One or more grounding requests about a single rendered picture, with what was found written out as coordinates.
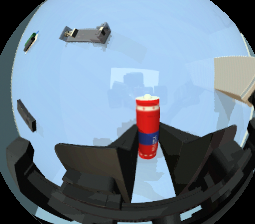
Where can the red cylinder with blue band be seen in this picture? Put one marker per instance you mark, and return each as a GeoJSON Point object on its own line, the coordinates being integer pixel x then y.
{"type": "Point", "coordinates": [147, 121]}

